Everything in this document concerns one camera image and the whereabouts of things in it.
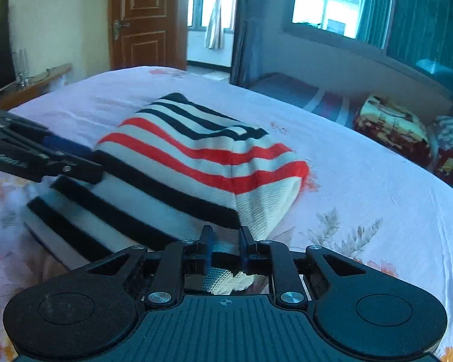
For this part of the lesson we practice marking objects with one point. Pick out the striped pillow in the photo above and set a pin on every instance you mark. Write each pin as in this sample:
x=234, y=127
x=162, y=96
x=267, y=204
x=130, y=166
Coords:
x=443, y=130

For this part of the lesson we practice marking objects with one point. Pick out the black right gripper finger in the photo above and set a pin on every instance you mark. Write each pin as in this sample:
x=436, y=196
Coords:
x=179, y=259
x=273, y=260

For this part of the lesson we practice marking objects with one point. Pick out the window with frame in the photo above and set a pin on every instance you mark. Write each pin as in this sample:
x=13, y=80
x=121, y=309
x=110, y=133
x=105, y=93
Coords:
x=412, y=36

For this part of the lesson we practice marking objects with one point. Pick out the striped red black white sweater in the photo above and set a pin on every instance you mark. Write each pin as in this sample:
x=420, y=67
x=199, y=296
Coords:
x=169, y=170

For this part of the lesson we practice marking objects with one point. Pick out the wooden side table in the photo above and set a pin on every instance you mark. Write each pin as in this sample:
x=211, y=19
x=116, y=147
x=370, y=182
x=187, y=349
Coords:
x=17, y=94

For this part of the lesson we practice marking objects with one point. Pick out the white floral bed sheet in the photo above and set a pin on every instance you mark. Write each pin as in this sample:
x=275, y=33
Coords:
x=370, y=233

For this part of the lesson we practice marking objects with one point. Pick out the brown wooden door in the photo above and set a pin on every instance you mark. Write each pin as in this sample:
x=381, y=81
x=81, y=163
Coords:
x=147, y=32

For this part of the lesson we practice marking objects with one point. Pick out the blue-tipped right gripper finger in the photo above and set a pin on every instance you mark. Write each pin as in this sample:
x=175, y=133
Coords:
x=77, y=161

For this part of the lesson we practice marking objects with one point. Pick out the folded printed blanket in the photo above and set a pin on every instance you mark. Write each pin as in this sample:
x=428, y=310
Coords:
x=395, y=127

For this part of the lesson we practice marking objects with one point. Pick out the white sheer balcony curtain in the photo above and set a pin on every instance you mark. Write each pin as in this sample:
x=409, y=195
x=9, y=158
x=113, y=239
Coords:
x=213, y=37

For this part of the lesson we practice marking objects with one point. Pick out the blue window curtain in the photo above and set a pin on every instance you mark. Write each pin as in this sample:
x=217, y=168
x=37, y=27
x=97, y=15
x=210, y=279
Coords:
x=256, y=30

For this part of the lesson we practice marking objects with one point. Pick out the teal right window curtain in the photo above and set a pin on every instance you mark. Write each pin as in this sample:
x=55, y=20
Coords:
x=374, y=22

